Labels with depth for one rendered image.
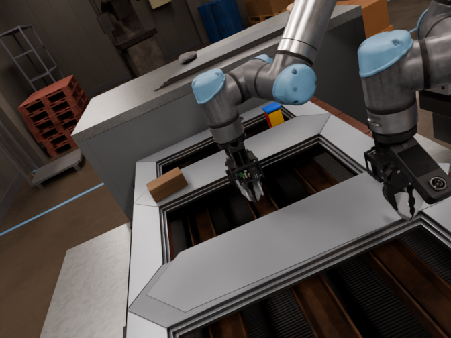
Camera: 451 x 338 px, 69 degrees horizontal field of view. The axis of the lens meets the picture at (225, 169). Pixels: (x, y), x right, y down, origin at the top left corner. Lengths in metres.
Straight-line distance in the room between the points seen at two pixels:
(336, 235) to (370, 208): 0.10
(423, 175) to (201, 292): 0.48
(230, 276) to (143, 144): 0.87
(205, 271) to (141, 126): 0.82
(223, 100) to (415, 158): 0.37
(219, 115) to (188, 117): 0.72
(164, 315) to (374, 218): 0.48
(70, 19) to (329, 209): 8.54
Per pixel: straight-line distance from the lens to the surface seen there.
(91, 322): 1.02
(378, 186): 0.84
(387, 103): 0.58
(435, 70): 0.57
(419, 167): 0.62
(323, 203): 0.82
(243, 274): 0.73
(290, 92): 0.62
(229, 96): 0.72
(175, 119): 1.43
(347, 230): 0.75
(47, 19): 9.08
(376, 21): 4.37
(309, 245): 0.73
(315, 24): 0.67
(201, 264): 0.80
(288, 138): 1.12
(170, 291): 0.79
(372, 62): 0.56
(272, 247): 0.75
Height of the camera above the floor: 1.37
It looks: 29 degrees down
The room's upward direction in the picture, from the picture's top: 24 degrees counter-clockwise
